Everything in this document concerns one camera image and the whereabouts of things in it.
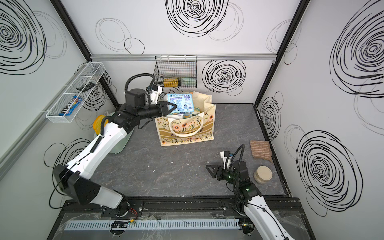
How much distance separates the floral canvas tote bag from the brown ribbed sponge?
Result: 0.29m

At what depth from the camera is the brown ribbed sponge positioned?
931mm

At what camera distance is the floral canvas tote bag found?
785 mm
